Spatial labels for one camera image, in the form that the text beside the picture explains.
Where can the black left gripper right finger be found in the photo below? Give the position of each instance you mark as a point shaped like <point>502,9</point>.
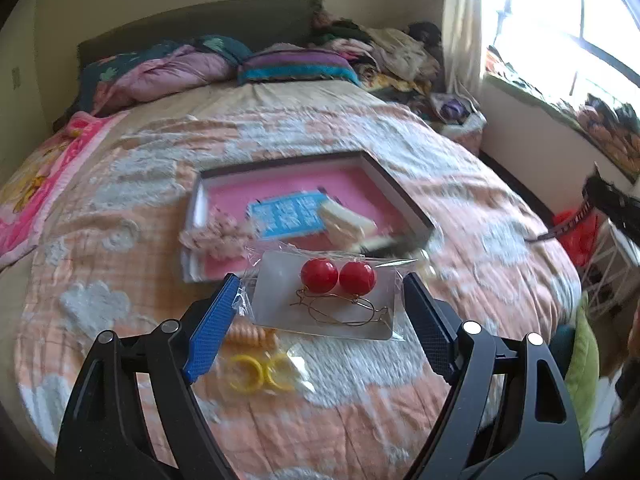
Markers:
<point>508,414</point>

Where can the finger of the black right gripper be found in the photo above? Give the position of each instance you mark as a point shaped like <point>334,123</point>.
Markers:
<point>622,209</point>

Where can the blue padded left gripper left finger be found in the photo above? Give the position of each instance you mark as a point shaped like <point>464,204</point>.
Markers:
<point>104,434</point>

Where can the yellow hoop earrings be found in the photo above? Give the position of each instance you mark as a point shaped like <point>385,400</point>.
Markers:
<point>272,372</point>

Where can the red ball earrings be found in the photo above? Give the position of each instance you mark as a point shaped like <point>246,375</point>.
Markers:
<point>325,294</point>

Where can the red plastic bag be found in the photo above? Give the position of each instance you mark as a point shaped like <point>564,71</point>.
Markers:
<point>580,243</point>

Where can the window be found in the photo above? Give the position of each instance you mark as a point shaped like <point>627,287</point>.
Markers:
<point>568,49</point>

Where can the dotted chiffon bow hair clip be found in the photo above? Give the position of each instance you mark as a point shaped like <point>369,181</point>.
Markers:
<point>222,237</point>

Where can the cream curtain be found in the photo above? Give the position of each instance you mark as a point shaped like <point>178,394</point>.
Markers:
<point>462,47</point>

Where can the cream white hair clip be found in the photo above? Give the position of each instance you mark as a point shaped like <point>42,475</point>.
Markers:
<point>343,226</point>

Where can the pink cartoon blanket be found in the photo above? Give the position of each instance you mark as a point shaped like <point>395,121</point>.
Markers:
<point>28,196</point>

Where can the pile of clothes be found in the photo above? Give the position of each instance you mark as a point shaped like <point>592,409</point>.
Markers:
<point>387,61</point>

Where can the shallow grey cardboard box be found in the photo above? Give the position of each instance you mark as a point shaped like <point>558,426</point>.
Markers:
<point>415,238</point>

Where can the beige bed sheet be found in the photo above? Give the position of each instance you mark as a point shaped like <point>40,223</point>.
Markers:
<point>220,99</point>

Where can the pink and teal floral duvet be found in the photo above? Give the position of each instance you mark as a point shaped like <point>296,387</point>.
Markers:
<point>126,79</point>

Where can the purple and teal pillow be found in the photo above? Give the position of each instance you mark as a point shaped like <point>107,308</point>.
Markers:
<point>291,63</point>

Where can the dark green headboard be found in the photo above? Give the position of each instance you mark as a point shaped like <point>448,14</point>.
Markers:
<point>256,23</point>

